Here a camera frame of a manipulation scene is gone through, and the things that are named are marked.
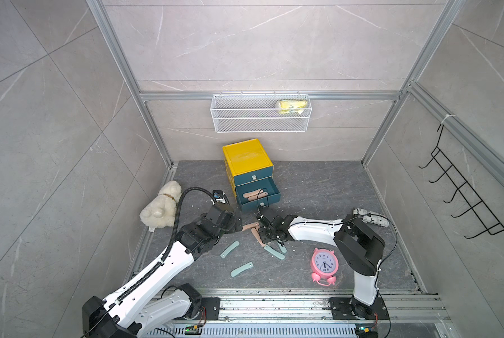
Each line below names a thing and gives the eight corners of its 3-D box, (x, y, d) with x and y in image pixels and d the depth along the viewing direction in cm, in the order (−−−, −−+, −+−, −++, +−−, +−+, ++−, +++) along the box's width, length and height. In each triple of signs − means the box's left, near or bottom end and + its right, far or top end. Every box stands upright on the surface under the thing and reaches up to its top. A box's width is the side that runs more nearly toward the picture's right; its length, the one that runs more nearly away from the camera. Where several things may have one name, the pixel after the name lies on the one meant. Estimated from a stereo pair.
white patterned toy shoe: (351, 219, 99) (354, 215, 96) (353, 210, 102) (356, 206, 99) (385, 230, 95) (389, 226, 92) (385, 220, 98) (389, 217, 96)
